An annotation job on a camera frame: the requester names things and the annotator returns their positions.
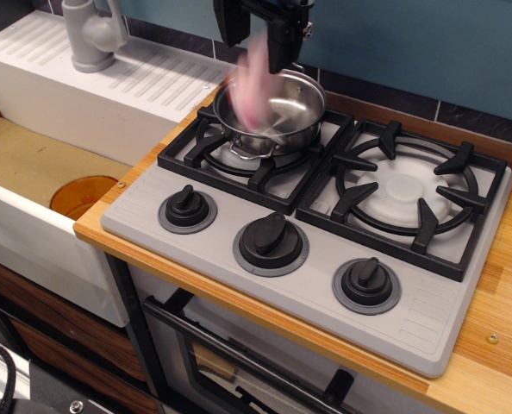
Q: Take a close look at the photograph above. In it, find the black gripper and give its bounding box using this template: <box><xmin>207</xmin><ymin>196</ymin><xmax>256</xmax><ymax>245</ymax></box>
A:
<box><xmin>213</xmin><ymin>0</ymin><xmax>315</xmax><ymax>74</ymax></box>

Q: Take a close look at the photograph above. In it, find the pink stuffed pig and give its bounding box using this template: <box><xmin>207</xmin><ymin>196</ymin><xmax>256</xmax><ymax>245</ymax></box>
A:
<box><xmin>227</xmin><ymin>31</ymin><xmax>281</xmax><ymax>136</ymax></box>

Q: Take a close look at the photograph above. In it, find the stainless steel pan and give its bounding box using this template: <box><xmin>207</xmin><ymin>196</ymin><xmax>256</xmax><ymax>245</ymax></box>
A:
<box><xmin>213</xmin><ymin>70</ymin><xmax>327</xmax><ymax>160</ymax></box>

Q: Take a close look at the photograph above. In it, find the black left stove knob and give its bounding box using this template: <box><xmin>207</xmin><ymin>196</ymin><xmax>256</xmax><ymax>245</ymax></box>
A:
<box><xmin>158</xmin><ymin>185</ymin><xmax>218</xmax><ymax>235</ymax></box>

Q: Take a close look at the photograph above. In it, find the black stove knob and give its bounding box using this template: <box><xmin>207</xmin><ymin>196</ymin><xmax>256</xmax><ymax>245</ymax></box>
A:
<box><xmin>233</xmin><ymin>212</ymin><xmax>309</xmax><ymax>278</ymax></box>
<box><xmin>332</xmin><ymin>257</ymin><xmax>402</xmax><ymax>316</ymax></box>
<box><xmin>158</xmin><ymin>185</ymin><xmax>218</xmax><ymax>235</ymax></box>

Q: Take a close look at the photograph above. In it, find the black middle stove knob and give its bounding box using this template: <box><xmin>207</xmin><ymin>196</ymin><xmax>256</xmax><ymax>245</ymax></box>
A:
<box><xmin>233</xmin><ymin>212</ymin><xmax>309</xmax><ymax>278</ymax></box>

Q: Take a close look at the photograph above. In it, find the grey toy stove top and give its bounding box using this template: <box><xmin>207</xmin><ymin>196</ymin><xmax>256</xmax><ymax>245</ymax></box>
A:
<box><xmin>99</xmin><ymin>79</ymin><xmax>512</xmax><ymax>380</ymax></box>

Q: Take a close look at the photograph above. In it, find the black right stove knob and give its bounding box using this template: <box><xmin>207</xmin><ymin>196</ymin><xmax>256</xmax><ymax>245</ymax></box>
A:
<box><xmin>332</xmin><ymin>257</ymin><xmax>402</xmax><ymax>316</ymax></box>

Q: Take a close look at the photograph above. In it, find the black left burner grate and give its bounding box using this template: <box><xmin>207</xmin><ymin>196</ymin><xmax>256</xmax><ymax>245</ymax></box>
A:
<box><xmin>158</xmin><ymin>103</ymin><xmax>354</xmax><ymax>214</ymax></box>

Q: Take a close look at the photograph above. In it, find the black burner grate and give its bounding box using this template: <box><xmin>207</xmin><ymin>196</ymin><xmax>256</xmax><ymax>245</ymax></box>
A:
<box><xmin>296</xmin><ymin>119</ymin><xmax>512</xmax><ymax>282</ymax></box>
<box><xmin>158</xmin><ymin>103</ymin><xmax>354</xmax><ymax>214</ymax></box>

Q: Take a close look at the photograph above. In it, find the grey toy faucet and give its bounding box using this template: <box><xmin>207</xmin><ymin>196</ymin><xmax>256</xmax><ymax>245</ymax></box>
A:
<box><xmin>62</xmin><ymin>0</ymin><xmax>128</xmax><ymax>73</ymax></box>

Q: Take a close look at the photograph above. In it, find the white toy sink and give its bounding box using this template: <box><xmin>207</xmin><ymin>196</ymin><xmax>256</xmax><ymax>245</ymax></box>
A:
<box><xmin>0</xmin><ymin>11</ymin><xmax>229</xmax><ymax>327</ymax></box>

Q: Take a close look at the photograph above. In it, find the black right burner grate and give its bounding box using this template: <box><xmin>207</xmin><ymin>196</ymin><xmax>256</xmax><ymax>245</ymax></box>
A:
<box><xmin>296</xmin><ymin>119</ymin><xmax>512</xmax><ymax>282</ymax></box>

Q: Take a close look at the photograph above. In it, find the orange plastic plate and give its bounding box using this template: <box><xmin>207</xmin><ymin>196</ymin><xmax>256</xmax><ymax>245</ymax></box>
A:
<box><xmin>49</xmin><ymin>175</ymin><xmax>117</xmax><ymax>220</ymax></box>

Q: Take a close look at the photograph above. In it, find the white oven door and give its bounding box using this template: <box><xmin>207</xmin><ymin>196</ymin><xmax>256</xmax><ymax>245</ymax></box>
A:
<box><xmin>142</xmin><ymin>289</ymin><xmax>425</xmax><ymax>413</ymax></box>

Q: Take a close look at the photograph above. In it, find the wooden drawer front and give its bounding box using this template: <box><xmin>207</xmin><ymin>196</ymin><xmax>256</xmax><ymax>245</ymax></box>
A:
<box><xmin>0</xmin><ymin>264</ymin><xmax>162</xmax><ymax>413</ymax></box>

